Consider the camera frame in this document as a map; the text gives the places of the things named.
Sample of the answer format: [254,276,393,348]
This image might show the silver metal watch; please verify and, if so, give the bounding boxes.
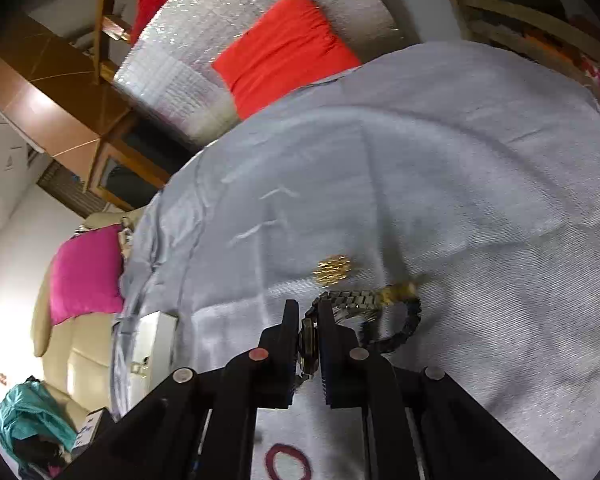
[294,282,422,388]

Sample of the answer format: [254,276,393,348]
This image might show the red cushion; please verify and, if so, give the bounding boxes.
[212,0,361,120]

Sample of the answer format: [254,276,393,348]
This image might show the black beaded bracelet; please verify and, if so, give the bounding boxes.
[362,294,424,356]

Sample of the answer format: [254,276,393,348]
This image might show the wooden cabinet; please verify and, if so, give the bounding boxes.
[0,13,172,210]

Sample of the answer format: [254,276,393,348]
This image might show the teal shirt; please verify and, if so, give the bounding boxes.
[0,377,76,468]

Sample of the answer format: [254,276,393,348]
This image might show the silver foil insulation board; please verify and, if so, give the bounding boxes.
[114,0,407,148]

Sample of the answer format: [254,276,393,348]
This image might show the gold snowflake brooch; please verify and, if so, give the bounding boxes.
[313,255,352,287]

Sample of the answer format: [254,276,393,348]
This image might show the beige leather sofa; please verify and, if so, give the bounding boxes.
[31,208,144,429]

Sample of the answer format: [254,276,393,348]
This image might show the dark red hair tie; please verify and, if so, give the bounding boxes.
[264,442,313,480]

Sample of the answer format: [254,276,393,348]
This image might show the grey table cloth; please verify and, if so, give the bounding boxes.
[110,42,600,479]

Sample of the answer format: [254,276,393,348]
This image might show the white jewelry tray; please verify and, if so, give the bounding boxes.
[128,312,178,408]

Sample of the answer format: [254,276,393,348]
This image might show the wooden shelf table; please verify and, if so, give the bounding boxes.
[450,0,600,103]

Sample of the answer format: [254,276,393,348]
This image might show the magenta pillow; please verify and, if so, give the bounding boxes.
[50,224,123,325]

